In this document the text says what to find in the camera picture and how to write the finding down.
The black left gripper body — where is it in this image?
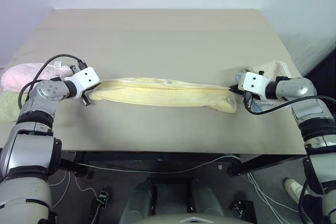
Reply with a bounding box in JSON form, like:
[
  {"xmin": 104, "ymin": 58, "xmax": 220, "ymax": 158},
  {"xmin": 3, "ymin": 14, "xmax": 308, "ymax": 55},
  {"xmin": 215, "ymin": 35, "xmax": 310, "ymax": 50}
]
[{"xmin": 80, "ymin": 91, "xmax": 93, "ymax": 107}]

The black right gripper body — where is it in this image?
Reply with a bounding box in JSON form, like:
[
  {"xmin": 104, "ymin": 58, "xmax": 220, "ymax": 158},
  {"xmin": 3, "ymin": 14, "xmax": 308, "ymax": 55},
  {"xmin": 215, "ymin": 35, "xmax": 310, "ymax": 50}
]
[{"xmin": 242, "ymin": 90, "xmax": 257, "ymax": 108}]

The yellow towel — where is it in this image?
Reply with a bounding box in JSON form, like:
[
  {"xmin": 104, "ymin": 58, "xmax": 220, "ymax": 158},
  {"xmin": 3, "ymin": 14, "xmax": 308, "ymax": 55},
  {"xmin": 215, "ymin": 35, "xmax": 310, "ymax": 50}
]
[{"xmin": 89, "ymin": 76, "xmax": 238, "ymax": 114}]

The cream white towel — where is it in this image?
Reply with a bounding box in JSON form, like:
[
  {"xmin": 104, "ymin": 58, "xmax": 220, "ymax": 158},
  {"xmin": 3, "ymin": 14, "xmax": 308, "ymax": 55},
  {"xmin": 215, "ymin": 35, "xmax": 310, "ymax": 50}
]
[{"xmin": 243, "ymin": 60, "xmax": 292, "ymax": 105}]

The pink towel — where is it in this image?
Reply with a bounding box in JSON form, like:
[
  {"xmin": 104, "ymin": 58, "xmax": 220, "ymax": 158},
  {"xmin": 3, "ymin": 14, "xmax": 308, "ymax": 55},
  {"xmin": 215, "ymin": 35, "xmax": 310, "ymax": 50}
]
[{"xmin": 1, "ymin": 61, "xmax": 74, "ymax": 94}]

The green towel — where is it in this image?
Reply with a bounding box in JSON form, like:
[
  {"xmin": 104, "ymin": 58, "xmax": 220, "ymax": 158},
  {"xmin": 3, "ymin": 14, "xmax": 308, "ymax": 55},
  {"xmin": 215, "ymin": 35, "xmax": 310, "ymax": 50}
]
[{"xmin": 0, "ymin": 92, "xmax": 28, "ymax": 124}]

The white shoe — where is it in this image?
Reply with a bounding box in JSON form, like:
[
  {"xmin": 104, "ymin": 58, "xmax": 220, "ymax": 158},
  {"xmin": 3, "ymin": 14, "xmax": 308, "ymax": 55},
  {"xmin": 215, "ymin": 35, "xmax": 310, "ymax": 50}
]
[{"xmin": 283, "ymin": 177, "xmax": 307, "ymax": 204}]

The black floor device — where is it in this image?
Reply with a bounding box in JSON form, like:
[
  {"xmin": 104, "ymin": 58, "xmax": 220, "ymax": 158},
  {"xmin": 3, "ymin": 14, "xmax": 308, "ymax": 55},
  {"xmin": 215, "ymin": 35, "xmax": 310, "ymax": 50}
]
[
  {"xmin": 228, "ymin": 199, "xmax": 257, "ymax": 224},
  {"xmin": 88, "ymin": 185, "xmax": 114, "ymax": 224}
]

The dark grey robot leg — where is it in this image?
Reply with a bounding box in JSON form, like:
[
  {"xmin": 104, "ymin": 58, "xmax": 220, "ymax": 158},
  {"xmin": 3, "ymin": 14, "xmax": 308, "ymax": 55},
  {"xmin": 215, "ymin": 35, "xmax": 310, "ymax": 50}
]
[
  {"xmin": 118, "ymin": 180, "xmax": 156, "ymax": 224},
  {"xmin": 186, "ymin": 178, "xmax": 227, "ymax": 224}
]

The grey robot torso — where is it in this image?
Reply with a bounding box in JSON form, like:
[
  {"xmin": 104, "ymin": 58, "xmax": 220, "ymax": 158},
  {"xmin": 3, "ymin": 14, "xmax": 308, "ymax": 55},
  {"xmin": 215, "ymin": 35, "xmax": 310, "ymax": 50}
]
[{"xmin": 135, "ymin": 214, "xmax": 238, "ymax": 224}]

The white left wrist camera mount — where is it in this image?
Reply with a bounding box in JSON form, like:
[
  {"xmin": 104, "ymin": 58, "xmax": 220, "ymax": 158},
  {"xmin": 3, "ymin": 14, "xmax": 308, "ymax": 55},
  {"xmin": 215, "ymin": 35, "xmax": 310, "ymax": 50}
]
[{"xmin": 68, "ymin": 67, "xmax": 101, "ymax": 101}]

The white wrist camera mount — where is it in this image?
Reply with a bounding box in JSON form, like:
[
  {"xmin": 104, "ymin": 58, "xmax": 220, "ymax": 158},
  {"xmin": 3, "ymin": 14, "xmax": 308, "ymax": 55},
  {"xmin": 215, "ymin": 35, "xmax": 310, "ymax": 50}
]
[
  {"xmin": 68, "ymin": 67, "xmax": 101, "ymax": 101},
  {"xmin": 239, "ymin": 71, "xmax": 268, "ymax": 97}
]

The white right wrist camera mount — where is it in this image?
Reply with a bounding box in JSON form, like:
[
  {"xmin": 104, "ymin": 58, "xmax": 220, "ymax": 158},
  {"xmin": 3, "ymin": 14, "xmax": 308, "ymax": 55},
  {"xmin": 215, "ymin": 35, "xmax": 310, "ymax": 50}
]
[{"xmin": 239, "ymin": 71, "xmax": 268, "ymax": 97}]

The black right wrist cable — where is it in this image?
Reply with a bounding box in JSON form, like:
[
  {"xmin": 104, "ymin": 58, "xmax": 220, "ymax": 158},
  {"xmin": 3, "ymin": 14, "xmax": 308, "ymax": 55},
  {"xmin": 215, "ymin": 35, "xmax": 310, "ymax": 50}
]
[{"xmin": 242, "ymin": 94, "xmax": 336, "ymax": 116}]

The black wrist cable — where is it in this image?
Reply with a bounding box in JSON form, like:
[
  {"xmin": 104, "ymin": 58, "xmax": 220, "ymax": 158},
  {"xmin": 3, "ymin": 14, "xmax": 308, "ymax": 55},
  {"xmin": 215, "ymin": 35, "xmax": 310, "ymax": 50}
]
[
  {"xmin": 17, "ymin": 54, "xmax": 89, "ymax": 110},
  {"xmin": 242, "ymin": 94, "xmax": 336, "ymax": 116}
]

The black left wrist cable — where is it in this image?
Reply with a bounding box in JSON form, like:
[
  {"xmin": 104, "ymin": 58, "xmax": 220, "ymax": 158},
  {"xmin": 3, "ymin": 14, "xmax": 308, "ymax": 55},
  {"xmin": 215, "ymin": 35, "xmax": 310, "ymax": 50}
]
[{"xmin": 17, "ymin": 54, "xmax": 89, "ymax": 110}]

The thin white floor cable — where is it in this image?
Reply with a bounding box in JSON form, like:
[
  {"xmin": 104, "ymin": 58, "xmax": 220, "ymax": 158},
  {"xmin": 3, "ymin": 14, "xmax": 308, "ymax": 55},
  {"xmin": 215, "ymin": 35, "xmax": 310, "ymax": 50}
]
[{"xmin": 49, "ymin": 170, "xmax": 102, "ymax": 210}]

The black table frame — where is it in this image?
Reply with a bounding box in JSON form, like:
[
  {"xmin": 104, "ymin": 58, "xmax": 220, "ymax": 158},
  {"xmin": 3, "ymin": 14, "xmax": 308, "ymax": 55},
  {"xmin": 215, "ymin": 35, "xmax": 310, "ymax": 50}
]
[{"xmin": 58, "ymin": 151, "xmax": 308, "ymax": 178}]

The long white floor cable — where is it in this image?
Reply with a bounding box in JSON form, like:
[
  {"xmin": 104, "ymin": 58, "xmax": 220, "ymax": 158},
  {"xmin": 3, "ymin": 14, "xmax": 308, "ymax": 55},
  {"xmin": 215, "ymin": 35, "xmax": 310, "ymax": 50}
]
[{"xmin": 77, "ymin": 154, "xmax": 244, "ymax": 175}]

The white floor cable bundle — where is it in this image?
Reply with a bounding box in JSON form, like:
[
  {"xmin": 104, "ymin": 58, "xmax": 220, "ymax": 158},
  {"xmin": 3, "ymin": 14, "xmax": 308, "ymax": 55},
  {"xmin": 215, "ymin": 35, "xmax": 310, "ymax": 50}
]
[{"xmin": 246, "ymin": 170, "xmax": 300, "ymax": 216}]

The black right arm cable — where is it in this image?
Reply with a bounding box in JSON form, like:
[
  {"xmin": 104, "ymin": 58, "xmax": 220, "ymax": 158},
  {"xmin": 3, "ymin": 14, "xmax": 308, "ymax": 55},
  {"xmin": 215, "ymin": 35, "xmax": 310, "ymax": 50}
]
[{"xmin": 298, "ymin": 155, "xmax": 313, "ymax": 224}]

